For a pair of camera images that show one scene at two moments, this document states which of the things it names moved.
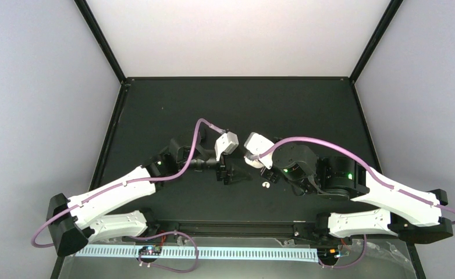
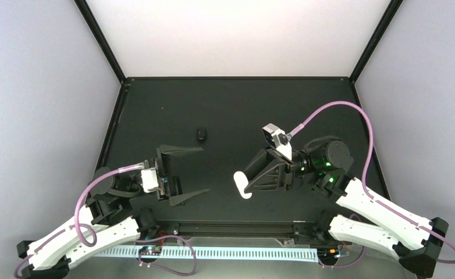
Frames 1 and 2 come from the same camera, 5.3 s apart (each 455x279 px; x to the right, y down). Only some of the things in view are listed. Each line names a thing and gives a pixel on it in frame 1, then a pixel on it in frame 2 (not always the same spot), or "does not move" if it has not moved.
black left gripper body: (221, 172) -> (162, 164)
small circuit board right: (328, 254) does not move
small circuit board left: (150, 250) does not move
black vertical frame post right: (387, 18) does not move
